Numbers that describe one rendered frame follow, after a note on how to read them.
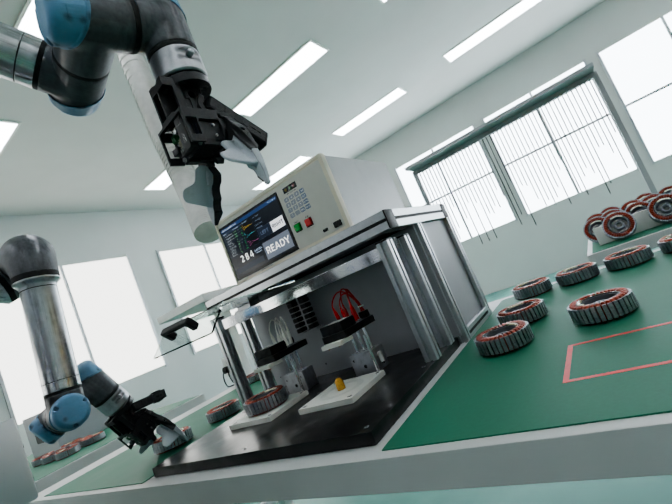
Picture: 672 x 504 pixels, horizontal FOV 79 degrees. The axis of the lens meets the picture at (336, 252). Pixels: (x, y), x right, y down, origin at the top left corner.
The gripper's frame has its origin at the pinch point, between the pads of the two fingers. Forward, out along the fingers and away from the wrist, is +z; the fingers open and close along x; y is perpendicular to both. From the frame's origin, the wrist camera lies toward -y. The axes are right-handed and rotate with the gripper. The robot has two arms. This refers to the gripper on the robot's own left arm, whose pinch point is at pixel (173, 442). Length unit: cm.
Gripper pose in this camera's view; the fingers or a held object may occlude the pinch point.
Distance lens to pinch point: 140.5
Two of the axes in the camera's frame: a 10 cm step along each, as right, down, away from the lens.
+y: -2.0, 5.3, -8.3
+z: 5.5, 7.6, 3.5
